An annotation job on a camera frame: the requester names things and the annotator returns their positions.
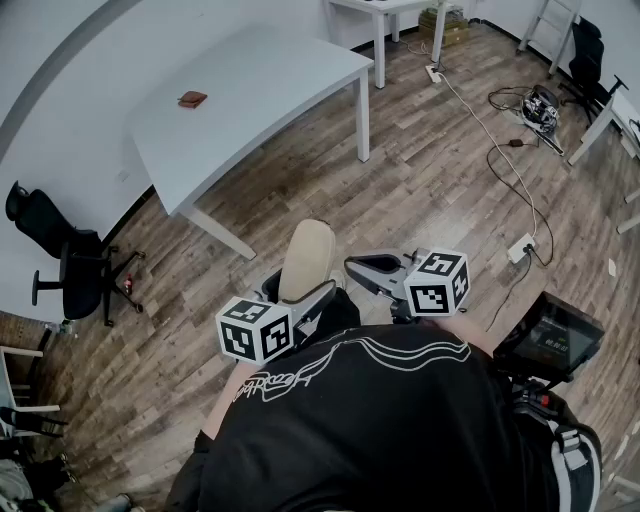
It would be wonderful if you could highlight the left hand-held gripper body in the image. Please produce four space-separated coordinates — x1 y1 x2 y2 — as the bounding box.
215 280 347 364

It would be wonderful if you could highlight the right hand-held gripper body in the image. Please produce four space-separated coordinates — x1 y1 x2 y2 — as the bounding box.
377 247 472 322

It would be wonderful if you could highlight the beige oval stone-like object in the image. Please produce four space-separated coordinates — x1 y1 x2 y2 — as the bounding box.
277 218 337 304

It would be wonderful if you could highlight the person's left forearm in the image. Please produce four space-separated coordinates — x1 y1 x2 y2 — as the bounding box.
201 357 254 442

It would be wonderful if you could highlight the person's right forearm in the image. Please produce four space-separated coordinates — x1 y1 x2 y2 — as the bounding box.
438 318 497 362

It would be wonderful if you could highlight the black monitor screen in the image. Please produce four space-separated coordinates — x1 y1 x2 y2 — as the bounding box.
491 291 607 385

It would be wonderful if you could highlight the person's black shirt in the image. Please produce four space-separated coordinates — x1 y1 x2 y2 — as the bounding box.
163 287 521 512

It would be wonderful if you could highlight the large white table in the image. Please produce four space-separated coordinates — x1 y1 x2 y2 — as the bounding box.
123 23 376 262

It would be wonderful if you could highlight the black office chair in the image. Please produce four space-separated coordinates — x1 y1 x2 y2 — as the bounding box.
556 15 631 125
4 180 147 328

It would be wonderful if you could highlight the pile of electronic equipment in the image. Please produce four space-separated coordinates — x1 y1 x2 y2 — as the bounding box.
518 83 567 157

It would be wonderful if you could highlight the white desk leg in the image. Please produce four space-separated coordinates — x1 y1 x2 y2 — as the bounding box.
616 186 640 237

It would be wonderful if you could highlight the white desk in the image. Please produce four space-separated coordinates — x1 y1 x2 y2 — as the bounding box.
566 88 640 167

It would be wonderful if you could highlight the stack of cardboard boxes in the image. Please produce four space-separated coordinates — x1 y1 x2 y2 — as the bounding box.
418 3 472 48

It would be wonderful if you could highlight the white shelf rack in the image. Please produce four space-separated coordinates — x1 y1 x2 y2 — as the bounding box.
0 343 62 437

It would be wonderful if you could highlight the small white table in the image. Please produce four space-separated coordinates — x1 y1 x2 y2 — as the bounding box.
326 0 448 91

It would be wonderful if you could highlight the white ladder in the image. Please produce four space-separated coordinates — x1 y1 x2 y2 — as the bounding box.
516 0 582 77

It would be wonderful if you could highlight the black cable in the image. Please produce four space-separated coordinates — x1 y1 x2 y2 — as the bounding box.
486 141 556 267

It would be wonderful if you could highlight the white power cable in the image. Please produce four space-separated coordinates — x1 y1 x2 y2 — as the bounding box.
438 73 540 242

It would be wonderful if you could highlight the black grey strap bag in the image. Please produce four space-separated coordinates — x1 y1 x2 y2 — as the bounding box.
508 378 603 512

